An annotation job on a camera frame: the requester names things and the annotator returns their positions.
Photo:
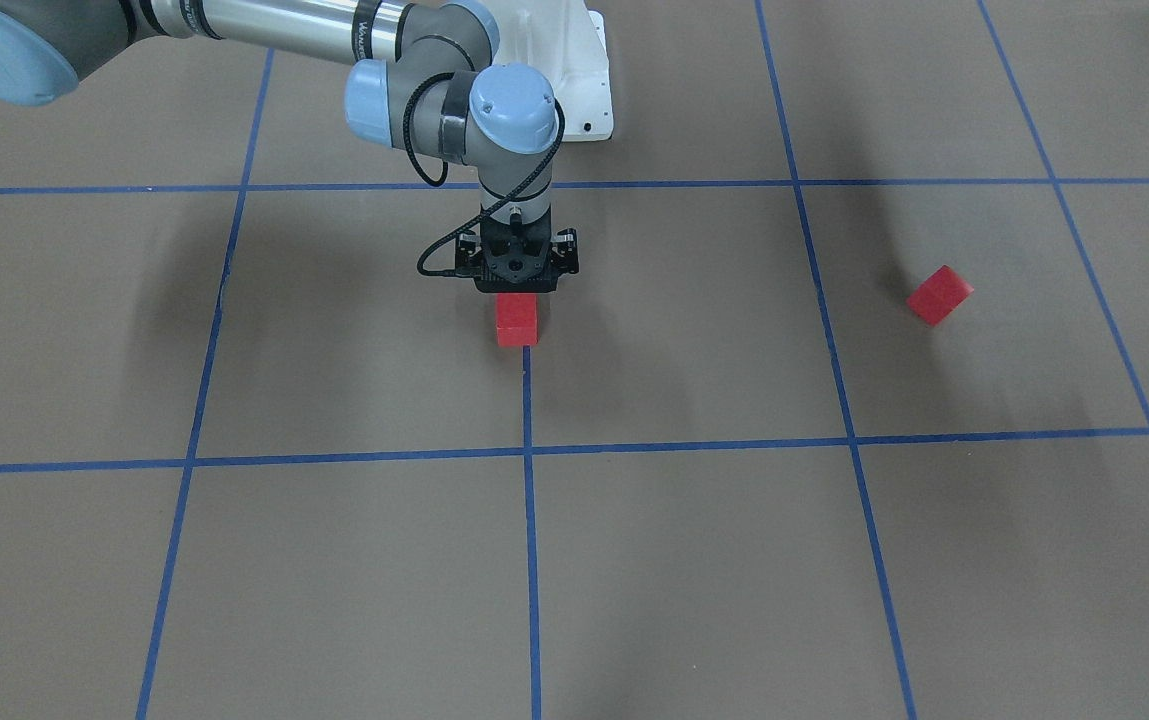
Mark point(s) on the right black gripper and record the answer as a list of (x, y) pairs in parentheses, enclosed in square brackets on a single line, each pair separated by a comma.
[(567, 256)]

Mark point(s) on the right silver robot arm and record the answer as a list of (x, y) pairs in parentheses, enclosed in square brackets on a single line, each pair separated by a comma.
[(426, 79)]

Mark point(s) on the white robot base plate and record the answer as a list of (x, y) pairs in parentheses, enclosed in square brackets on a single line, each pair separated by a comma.
[(565, 41)]

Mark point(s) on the red block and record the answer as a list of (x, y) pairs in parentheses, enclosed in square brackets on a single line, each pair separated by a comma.
[(516, 320), (937, 298)]

